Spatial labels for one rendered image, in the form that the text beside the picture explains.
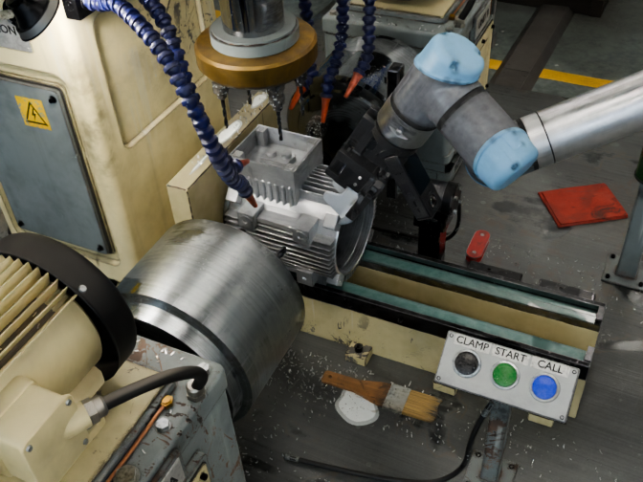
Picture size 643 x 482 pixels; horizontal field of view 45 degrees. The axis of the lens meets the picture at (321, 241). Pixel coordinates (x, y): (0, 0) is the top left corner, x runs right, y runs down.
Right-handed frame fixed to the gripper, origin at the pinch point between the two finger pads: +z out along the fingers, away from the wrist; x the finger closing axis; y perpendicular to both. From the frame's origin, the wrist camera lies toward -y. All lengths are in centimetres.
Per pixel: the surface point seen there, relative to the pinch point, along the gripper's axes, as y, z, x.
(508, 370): -26.6, -14.1, 18.6
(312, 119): 15.5, 10.2, -25.8
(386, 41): 12.9, -1.5, -42.7
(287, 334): -2.0, 3.9, 21.2
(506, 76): -30, 104, -235
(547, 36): -37, 100, -281
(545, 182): -32, 14, -59
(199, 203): 20.5, 9.8, 6.5
